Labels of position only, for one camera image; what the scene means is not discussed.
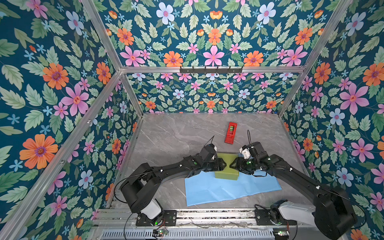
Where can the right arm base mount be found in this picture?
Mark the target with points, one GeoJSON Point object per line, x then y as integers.
{"type": "Point", "coordinates": [271, 216]}

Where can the white vented cable duct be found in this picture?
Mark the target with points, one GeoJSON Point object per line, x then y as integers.
{"type": "Point", "coordinates": [188, 234]}

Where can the aluminium corner frame post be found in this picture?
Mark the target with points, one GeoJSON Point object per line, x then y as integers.
{"type": "Point", "coordinates": [99, 26]}
{"type": "Point", "coordinates": [336, 17]}

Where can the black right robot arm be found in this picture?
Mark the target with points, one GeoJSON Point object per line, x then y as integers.
{"type": "Point", "coordinates": [331, 210]}

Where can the black hook rail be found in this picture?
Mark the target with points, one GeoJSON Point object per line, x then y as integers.
{"type": "Point", "coordinates": [210, 70]}

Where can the aluminium corner frame post left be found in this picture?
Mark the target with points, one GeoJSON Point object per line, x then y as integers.
{"type": "Point", "coordinates": [99, 26]}

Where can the aluminium horizontal back bar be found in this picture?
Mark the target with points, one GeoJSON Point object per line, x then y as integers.
{"type": "Point", "coordinates": [279, 69]}

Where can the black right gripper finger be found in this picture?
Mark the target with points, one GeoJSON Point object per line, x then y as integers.
{"type": "Point", "coordinates": [237, 161]}
{"type": "Point", "coordinates": [234, 166]}

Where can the green gift box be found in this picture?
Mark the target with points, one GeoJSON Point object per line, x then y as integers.
{"type": "Point", "coordinates": [227, 173]}

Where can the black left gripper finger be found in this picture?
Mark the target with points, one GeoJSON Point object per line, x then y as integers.
{"type": "Point", "coordinates": [221, 169]}
{"type": "Point", "coordinates": [222, 163]}

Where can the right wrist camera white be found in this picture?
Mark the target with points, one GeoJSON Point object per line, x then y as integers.
{"type": "Point", "coordinates": [246, 153]}

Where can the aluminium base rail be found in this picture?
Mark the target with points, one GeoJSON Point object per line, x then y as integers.
{"type": "Point", "coordinates": [224, 217]}

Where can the red tape dispenser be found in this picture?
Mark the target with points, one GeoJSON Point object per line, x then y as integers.
{"type": "Point", "coordinates": [231, 133]}

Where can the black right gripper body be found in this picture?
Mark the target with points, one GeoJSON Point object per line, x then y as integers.
{"type": "Point", "coordinates": [247, 165]}

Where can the aluminium left side bar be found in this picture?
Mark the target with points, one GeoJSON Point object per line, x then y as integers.
{"type": "Point", "coordinates": [35, 195]}

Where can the aluminium corner frame post right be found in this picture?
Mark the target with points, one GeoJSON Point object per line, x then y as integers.
{"type": "Point", "coordinates": [336, 17]}

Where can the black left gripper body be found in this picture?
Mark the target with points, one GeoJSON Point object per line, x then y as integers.
{"type": "Point", "coordinates": [212, 166]}

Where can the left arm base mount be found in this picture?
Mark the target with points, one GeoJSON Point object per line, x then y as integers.
{"type": "Point", "coordinates": [156, 217]}

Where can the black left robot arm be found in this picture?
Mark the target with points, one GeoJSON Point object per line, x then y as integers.
{"type": "Point", "coordinates": [141, 186]}

